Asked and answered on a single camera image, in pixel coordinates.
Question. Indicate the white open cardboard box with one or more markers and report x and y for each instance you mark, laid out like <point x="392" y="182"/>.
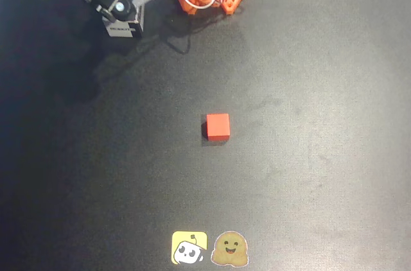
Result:
<point x="122" y="28"/>

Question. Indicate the red cube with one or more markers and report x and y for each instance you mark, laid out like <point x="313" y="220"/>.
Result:
<point x="218" y="126"/>

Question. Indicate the black table mat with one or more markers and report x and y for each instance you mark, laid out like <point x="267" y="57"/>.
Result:
<point x="96" y="171"/>

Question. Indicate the yellow robot sticker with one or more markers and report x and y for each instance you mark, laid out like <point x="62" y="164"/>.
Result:
<point x="188" y="247"/>

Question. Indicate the hugging face emoji sticker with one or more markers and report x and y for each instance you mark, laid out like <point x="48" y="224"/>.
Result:
<point x="229" y="249"/>

